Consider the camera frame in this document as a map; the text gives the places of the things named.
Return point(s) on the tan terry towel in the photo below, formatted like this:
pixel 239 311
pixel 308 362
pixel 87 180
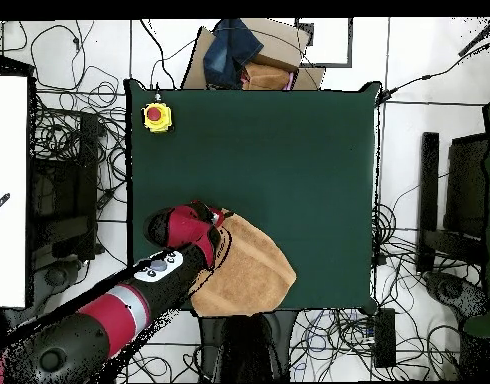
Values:
pixel 253 272

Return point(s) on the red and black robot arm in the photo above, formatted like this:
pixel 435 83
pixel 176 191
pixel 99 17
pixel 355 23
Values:
pixel 113 316

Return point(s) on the black flat bar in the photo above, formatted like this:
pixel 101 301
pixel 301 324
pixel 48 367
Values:
pixel 429 180

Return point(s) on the dark green tablecloth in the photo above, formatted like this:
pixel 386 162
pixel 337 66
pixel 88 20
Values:
pixel 249 160

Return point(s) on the yellow emergency stop button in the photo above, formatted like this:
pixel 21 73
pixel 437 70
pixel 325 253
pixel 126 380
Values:
pixel 157 118

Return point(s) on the brown folded cloth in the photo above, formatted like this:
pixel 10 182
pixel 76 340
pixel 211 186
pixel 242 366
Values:
pixel 265 78

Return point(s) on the pink cloth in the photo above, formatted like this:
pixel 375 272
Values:
pixel 290 82

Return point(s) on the black equipment rack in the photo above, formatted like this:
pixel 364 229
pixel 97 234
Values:
pixel 65 192

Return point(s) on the blue denim jeans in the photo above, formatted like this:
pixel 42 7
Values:
pixel 229 52

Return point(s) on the brown cardboard box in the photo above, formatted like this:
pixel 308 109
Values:
pixel 281 44

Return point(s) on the black power box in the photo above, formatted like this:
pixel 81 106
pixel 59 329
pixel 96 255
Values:
pixel 386 340

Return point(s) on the white table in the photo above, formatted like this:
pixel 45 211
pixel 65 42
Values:
pixel 9 160

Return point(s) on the black stand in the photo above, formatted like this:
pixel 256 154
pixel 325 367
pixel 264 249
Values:
pixel 465 180

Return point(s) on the black rod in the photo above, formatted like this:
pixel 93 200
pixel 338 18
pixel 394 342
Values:
pixel 479 38

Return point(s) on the black pedestal foot with knob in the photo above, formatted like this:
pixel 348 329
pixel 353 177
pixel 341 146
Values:
pixel 285 340
pixel 209 352

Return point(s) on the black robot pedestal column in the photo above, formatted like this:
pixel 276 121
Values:
pixel 245 352

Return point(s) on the black square frame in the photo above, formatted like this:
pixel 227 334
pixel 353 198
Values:
pixel 329 64

